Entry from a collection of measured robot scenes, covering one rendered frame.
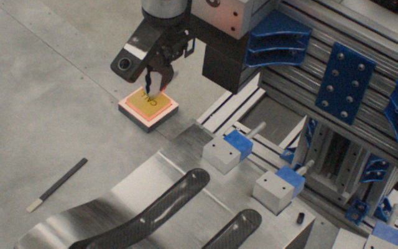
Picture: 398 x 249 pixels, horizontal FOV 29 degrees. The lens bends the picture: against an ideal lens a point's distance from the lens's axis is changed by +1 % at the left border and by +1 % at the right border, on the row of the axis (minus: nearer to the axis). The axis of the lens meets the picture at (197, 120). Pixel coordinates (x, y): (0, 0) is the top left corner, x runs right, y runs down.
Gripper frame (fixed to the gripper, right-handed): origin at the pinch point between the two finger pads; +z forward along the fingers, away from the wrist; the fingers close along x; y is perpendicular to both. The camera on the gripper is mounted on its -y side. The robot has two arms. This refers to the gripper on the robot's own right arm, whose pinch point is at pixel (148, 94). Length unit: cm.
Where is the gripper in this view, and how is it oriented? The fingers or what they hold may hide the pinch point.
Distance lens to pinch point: 138.4
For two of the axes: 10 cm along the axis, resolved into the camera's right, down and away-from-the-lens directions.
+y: 6.7, -5.2, 5.3
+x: -7.3, -5.6, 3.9
